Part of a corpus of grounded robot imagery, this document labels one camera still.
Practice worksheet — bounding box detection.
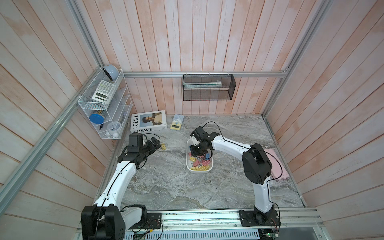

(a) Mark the yellow blue small calculator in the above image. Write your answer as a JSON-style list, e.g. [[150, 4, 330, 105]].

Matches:
[[170, 115, 184, 131]]

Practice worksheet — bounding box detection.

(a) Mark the black mesh wall basket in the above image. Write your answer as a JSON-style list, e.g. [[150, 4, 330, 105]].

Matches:
[[182, 74, 237, 101]]

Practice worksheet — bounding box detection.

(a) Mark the white desk calculator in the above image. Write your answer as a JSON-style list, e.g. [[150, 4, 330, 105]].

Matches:
[[92, 80, 117, 105]]

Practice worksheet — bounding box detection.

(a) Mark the white wire wall shelf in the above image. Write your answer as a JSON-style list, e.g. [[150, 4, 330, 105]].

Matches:
[[78, 68, 133, 140]]

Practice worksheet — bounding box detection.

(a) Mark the white plastic storage box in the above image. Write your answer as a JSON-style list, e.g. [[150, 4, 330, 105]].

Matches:
[[186, 140, 214, 174]]

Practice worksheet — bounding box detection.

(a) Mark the pink plastic box lid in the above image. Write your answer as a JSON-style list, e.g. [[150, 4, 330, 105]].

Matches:
[[264, 149, 289, 180]]

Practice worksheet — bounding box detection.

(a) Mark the LOEWE white book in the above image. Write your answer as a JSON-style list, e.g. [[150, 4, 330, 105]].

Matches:
[[130, 111, 167, 133]]

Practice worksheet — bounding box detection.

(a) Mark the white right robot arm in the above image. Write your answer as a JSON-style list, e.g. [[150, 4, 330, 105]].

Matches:
[[190, 127, 281, 227]]

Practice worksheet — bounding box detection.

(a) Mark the green white item in basket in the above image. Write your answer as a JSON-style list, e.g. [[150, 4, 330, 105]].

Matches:
[[183, 81, 223, 89]]

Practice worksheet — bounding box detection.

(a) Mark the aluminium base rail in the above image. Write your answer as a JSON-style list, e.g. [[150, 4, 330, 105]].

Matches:
[[74, 208, 326, 240]]

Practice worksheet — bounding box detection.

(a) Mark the light blue round clock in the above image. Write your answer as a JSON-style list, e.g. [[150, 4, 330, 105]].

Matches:
[[102, 65, 120, 82]]

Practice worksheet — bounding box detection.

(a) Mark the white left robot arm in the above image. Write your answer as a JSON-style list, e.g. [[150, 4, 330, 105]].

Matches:
[[81, 133, 161, 240]]

